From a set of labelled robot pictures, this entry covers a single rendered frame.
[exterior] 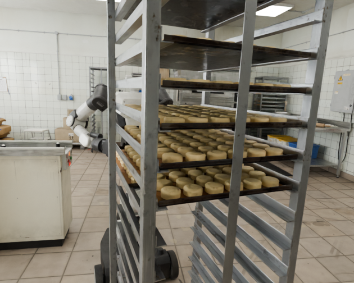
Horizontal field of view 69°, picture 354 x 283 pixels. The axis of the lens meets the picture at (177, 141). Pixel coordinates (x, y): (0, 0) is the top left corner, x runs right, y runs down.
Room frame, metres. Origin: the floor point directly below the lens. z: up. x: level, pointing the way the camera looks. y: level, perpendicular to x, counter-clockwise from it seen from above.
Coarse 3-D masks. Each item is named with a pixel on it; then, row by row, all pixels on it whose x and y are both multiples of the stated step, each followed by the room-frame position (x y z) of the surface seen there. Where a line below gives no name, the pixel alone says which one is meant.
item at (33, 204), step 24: (0, 168) 1.95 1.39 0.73; (24, 168) 1.98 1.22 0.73; (48, 168) 2.02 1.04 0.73; (0, 192) 1.95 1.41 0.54; (24, 192) 1.98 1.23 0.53; (48, 192) 2.01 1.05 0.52; (0, 216) 1.94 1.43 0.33; (24, 216) 1.98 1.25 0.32; (48, 216) 2.01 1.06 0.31; (0, 240) 1.94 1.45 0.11; (24, 240) 1.98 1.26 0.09; (48, 240) 2.04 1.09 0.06
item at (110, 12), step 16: (112, 0) 1.10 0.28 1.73; (112, 16) 1.10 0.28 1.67; (112, 32) 1.10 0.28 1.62; (112, 48) 1.10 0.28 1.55; (112, 64) 1.10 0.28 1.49; (112, 80) 1.10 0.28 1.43; (112, 96) 1.10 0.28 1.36; (112, 112) 1.09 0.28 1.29; (112, 128) 1.09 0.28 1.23; (112, 144) 1.09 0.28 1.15; (112, 160) 1.09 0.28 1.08; (112, 176) 1.09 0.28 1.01; (112, 192) 1.09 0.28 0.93; (112, 208) 1.09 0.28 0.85; (112, 224) 1.09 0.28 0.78; (112, 240) 1.09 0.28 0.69; (112, 256) 1.09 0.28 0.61; (112, 272) 1.09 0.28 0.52
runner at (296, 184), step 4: (244, 164) 0.92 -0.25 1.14; (248, 164) 0.90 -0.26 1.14; (252, 164) 0.88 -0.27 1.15; (256, 164) 0.86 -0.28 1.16; (256, 168) 0.86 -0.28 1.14; (260, 168) 0.84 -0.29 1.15; (264, 168) 0.82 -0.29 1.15; (268, 168) 0.81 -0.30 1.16; (264, 172) 0.82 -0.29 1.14; (268, 172) 0.80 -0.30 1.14; (272, 172) 0.79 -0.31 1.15; (276, 172) 0.77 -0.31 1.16; (272, 176) 0.79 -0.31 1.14; (276, 176) 0.77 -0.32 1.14; (280, 176) 0.75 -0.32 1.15; (284, 176) 0.74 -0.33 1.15; (280, 180) 0.75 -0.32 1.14; (284, 180) 0.74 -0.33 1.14; (288, 180) 0.72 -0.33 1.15; (292, 180) 0.71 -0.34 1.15; (296, 180) 0.70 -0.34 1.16; (288, 184) 0.72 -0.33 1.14; (296, 184) 0.70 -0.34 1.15; (292, 188) 0.71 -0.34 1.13; (296, 188) 0.70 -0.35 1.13; (292, 192) 0.68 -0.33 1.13
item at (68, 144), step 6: (0, 144) 2.22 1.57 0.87; (6, 144) 2.23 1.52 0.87; (12, 144) 2.24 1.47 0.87; (18, 144) 2.25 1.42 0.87; (24, 144) 2.26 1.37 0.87; (30, 144) 2.27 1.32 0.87; (36, 144) 2.28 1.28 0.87; (42, 144) 2.29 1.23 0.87; (48, 144) 2.30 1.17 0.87; (54, 144) 2.31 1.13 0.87; (60, 144) 2.32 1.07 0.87; (66, 144) 2.33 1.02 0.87
